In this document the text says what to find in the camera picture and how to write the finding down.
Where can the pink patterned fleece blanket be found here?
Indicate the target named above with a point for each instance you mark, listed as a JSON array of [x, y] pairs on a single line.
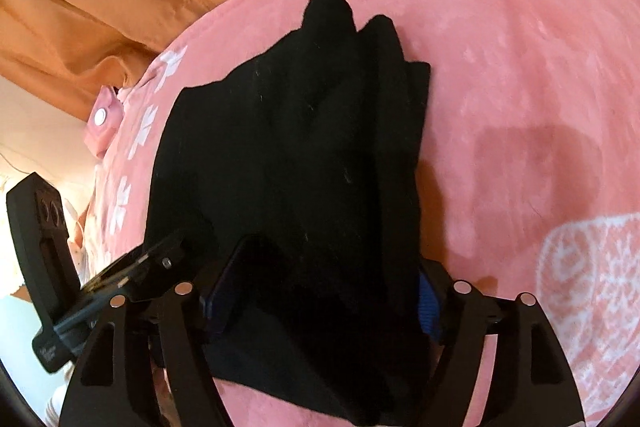
[[510, 82]]

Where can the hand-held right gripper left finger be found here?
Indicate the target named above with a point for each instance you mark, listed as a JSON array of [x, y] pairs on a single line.
[[220, 302]]

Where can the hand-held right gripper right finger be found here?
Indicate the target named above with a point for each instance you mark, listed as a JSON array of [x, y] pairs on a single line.
[[431, 307]]

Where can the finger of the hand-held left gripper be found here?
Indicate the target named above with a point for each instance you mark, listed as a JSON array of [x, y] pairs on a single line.
[[145, 269]]

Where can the pink pouch with white button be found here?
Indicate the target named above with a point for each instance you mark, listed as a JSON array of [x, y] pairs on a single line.
[[104, 119]]

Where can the black long-sleeved sweater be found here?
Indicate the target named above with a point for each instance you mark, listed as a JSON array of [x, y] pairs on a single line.
[[300, 157]]

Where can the light floral cloth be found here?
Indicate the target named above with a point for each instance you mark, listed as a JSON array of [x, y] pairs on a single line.
[[81, 232]]

